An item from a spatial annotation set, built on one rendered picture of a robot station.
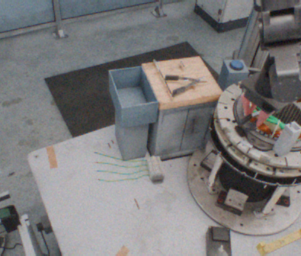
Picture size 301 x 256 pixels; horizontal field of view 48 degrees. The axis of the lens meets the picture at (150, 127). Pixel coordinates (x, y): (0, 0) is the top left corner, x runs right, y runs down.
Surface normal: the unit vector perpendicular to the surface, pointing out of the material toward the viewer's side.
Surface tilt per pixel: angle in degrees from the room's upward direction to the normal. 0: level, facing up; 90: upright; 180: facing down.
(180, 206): 0
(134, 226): 0
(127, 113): 90
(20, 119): 0
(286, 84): 90
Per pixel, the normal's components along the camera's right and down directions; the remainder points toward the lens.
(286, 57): -0.29, -0.62
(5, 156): 0.07, -0.67
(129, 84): 0.29, 0.72
